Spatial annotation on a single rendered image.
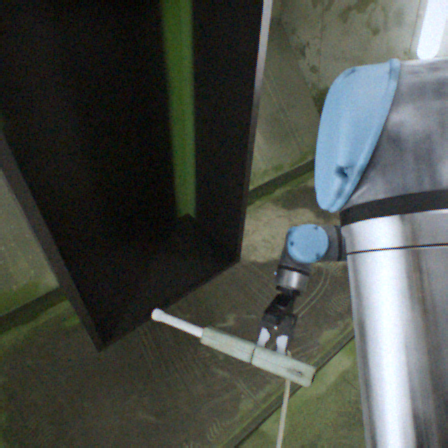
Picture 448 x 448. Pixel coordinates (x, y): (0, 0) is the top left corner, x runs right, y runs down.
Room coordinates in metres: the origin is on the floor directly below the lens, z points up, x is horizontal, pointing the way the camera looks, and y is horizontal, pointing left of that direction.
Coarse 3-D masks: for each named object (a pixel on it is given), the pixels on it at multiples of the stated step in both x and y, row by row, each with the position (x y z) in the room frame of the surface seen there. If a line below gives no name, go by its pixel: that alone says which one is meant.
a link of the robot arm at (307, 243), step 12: (300, 228) 0.61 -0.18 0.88; (312, 228) 0.61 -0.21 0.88; (324, 228) 0.62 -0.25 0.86; (288, 240) 0.62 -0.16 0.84; (300, 240) 0.59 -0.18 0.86; (312, 240) 0.59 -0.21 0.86; (324, 240) 0.58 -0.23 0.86; (336, 240) 0.59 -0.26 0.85; (288, 252) 0.60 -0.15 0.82; (300, 252) 0.57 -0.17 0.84; (312, 252) 0.57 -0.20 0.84; (324, 252) 0.56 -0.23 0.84; (336, 252) 0.57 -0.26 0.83; (300, 264) 0.63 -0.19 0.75
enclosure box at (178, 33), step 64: (0, 0) 0.85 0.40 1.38; (64, 0) 0.93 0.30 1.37; (128, 0) 1.03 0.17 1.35; (192, 0) 1.07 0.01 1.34; (256, 0) 0.87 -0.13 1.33; (0, 64) 0.85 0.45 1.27; (64, 64) 0.93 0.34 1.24; (128, 64) 1.04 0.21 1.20; (192, 64) 1.10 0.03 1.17; (256, 64) 0.87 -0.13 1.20; (0, 128) 0.52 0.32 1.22; (64, 128) 0.93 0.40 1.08; (128, 128) 1.05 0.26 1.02; (192, 128) 1.14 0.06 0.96; (64, 192) 0.93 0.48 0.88; (128, 192) 1.06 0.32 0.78; (192, 192) 1.20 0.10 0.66; (64, 256) 0.93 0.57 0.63; (128, 256) 1.01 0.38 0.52; (192, 256) 1.00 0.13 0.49; (128, 320) 0.74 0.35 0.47
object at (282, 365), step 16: (160, 320) 0.65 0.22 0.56; (176, 320) 0.63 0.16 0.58; (208, 336) 0.56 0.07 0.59; (224, 336) 0.54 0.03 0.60; (224, 352) 0.52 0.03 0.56; (240, 352) 0.50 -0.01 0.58; (256, 352) 0.49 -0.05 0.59; (272, 352) 0.48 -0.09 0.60; (272, 368) 0.45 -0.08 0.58; (288, 368) 0.43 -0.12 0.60; (304, 368) 0.43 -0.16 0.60; (304, 384) 0.40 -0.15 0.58
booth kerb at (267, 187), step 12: (300, 168) 2.26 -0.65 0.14; (312, 168) 2.34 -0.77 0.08; (276, 180) 2.12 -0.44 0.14; (288, 180) 2.19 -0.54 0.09; (252, 192) 1.99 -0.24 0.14; (264, 192) 2.05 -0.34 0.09; (60, 288) 1.25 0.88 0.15; (36, 300) 1.19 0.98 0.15; (48, 300) 1.21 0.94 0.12; (60, 300) 1.24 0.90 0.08; (12, 312) 1.12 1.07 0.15; (24, 312) 1.15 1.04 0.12; (36, 312) 1.17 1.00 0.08; (0, 324) 1.09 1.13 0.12; (12, 324) 1.11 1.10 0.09; (24, 324) 1.13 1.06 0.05
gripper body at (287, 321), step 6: (276, 288) 0.63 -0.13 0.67; (282, 288) 0.61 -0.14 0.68; (282, 294) 0.62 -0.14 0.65; (288, 294) 0.61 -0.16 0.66; (294, 294) 0.60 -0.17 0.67; (300, 294) 0.61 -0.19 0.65; (294, 300) 0.62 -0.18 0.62; (288, 312) 0.57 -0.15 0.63; (288, 318) 0.55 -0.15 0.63; (294, 318) 0.57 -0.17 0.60; (270, 324) 0.55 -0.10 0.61; (282, 324) 0.54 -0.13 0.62; (288, 324) 0.54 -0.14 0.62; (294, 324) 0.57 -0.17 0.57; (282, 330) 0.53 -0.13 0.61
